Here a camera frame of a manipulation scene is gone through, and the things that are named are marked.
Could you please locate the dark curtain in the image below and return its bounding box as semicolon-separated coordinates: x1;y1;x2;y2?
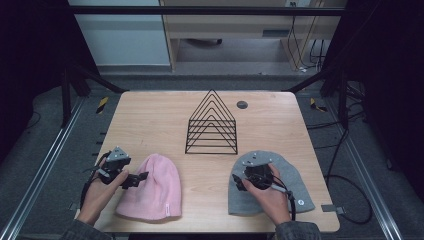
0;0;102;165
320;0;424;203

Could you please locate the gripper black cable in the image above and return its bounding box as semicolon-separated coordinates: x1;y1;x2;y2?
79;151;112;212
269;173;298;222

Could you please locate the black wire rack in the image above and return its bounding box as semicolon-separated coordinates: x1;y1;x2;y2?
184;88;239;156

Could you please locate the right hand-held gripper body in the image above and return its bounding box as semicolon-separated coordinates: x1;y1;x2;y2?
241;152;276;191

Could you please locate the black frame crossbar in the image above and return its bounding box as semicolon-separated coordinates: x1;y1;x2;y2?
68;5;348;17

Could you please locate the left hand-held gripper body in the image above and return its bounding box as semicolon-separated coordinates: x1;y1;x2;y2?
97;145;132;186

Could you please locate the black floor cable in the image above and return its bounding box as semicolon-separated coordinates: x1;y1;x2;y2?
305;109;374;226

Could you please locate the orange-black tool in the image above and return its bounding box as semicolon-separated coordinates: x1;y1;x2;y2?
309;96;329;113

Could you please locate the yellow cable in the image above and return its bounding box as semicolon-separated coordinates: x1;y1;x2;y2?
292;0;322;70

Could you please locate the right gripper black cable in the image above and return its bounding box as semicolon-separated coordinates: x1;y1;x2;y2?
269;173;298;222

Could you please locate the black metal stand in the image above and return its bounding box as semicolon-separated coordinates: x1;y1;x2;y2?
60;62;130;130
282;65;352;132

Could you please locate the white panel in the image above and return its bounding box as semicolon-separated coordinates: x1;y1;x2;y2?
67;0;172;67

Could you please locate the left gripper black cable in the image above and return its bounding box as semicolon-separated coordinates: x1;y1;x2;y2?
79;151;112;212

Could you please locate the person's left hand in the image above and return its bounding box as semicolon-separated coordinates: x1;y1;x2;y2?
77;157;130;226

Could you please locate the aluminium rail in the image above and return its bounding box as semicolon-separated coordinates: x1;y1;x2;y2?
0;97;87;240
324;99;405;240

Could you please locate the pink knit beanie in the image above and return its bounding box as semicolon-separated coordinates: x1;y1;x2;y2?
115;153;183;224

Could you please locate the person's right hand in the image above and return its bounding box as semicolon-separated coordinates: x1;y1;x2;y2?
241;163;292;226

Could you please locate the grey knit beanie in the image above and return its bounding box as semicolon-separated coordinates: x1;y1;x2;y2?
227;150;316;216

